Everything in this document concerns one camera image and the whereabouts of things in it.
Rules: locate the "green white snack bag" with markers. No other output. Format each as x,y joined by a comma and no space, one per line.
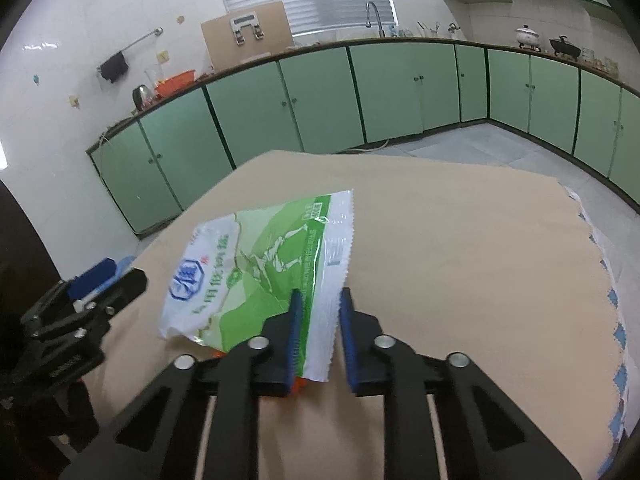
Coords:
238,270

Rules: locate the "brown cardboard box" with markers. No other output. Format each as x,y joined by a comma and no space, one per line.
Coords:
246,35

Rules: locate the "black wok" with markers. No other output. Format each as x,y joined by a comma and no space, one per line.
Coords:
562,47

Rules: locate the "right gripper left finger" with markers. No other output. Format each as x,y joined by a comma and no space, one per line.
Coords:
199,419

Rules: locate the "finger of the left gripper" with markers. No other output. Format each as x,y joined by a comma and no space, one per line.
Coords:
92,279
110,298

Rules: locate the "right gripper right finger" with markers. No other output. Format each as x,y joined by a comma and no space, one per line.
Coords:
442,418

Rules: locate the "orange plastic basin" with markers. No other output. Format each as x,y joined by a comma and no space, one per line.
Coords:
169,86

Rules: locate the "green lower kitchen cabinets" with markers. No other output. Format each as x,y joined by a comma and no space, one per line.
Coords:
328,100

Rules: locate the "black hanging cloth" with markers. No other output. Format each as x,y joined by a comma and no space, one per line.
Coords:
114,67

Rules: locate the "metal towel bar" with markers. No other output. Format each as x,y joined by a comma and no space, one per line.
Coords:
156,32

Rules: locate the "white cooking pot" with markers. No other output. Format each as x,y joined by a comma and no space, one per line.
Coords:
527,38

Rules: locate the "chrome sink faucet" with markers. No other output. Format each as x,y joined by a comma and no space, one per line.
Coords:
373,17

